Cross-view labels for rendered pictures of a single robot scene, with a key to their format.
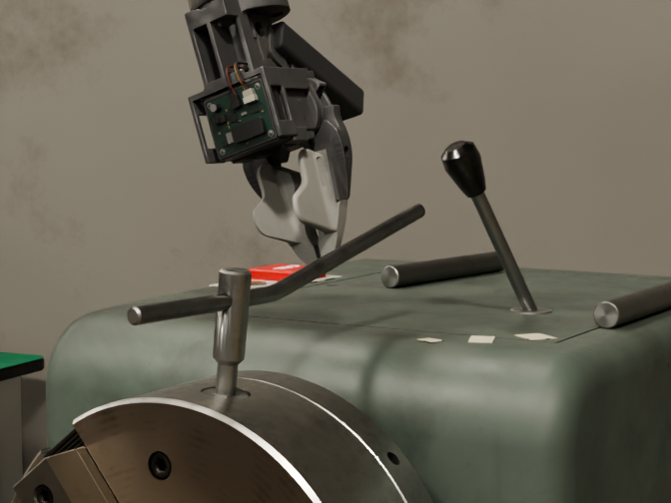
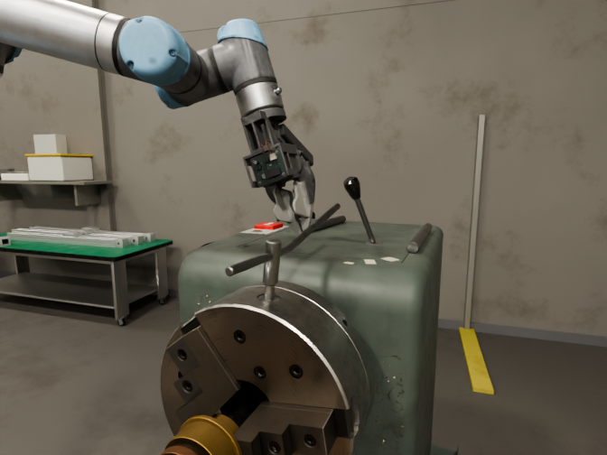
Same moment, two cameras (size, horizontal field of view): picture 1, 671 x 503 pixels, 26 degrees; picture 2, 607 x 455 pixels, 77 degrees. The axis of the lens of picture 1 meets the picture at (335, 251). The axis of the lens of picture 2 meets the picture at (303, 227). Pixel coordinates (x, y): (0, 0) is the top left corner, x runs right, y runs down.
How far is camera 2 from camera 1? 0.46 m
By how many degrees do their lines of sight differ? 9
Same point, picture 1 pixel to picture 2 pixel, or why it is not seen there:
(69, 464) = (194, 337)
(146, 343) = (222, 264)
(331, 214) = (307, 209)
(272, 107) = (284, 162)
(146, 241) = (202, 205)
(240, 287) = (276, 249)
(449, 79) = not seen: hidden behind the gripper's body
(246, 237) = (233, 203)
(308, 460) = (314, 335)
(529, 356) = (397, 272)
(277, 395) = (292, 297)
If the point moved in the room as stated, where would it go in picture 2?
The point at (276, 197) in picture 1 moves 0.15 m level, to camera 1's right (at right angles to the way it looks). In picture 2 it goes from (281, 202) to (366, 200)
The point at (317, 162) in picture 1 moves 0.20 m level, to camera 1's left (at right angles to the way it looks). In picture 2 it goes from (300, 186) to (178, 187)
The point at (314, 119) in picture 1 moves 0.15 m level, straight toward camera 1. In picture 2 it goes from (299, 167) to (315, 168)
